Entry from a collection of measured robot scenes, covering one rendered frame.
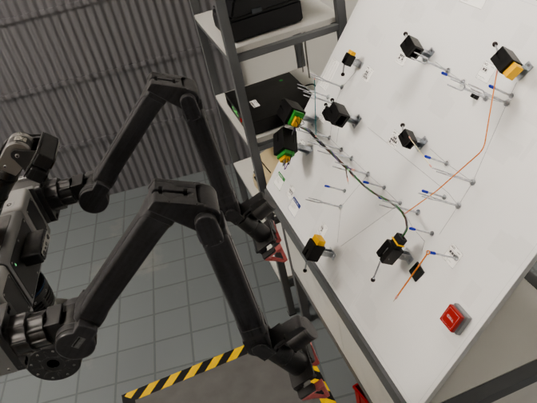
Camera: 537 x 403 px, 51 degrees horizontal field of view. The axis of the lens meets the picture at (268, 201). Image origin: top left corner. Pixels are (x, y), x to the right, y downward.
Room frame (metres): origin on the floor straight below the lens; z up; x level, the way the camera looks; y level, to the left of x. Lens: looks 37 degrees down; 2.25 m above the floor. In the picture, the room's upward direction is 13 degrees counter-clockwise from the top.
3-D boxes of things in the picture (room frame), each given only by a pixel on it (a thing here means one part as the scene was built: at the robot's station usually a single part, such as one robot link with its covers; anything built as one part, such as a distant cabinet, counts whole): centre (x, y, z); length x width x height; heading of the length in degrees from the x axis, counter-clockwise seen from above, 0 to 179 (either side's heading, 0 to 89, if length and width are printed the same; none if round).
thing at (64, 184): (1.32, 0.55, 1.45); 0.09 x 0.08 x 0.12; 3
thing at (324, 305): (1.65, -0.11, 0.60); 0.55 x 0.02 x 0.39; 12
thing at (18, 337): (0.82, 0.53, 1.45); 0.09 x 0.08 x 0.12; 3
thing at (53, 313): (0.83, 0.45, 1.43); 0.10 x 0.05 x 0.09; 93
